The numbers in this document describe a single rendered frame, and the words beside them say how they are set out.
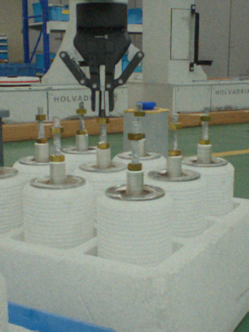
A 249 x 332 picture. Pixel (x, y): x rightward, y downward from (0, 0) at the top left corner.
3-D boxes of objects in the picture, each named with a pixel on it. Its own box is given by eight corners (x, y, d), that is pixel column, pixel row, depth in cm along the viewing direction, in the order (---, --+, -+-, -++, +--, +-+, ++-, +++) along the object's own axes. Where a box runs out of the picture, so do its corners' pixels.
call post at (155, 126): (122, 258, 116) (122, 111, 110) (137, 248, 122) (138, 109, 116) (152, 264, 113) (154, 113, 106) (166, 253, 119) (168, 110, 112)
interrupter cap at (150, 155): (149, 153, 99) (149, 149, 99) (168, 160, 92) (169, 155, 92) (110, 155, 96) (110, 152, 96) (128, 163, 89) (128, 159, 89)
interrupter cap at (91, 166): (102, 177, 79) (102, 172, 79) (69, 170, 84) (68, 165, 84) (138, 169, 84) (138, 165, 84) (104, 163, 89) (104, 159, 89)
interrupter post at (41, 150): (52, 162, 90) (51, 142, 90) (45, 165, 88) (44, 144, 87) (39, 161, 91) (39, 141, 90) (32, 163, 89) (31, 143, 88)
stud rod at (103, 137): (102, 157, 84) (102, 108, 83) (107, 158, 84) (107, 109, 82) (98, 158, 83) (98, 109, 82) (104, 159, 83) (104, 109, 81)
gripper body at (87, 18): (132, 2, 82) (132, 65, 84) (76, 2, 83) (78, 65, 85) (129, -4, 75) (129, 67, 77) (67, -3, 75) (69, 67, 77)
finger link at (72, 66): (66, 49, 82) (93, 78, 83) (58, 58, 82) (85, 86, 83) (62, 48, 79) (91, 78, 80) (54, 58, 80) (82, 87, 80)
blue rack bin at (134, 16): (100, 26, 652) (100, 8, 648) (128, 27, 671) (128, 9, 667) (121, 24, 610) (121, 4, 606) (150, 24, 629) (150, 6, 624)
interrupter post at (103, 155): (103, 172, 82) (102, 150, 82) (92, 170, 84) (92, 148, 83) (114, 169, 84) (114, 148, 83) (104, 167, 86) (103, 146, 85)
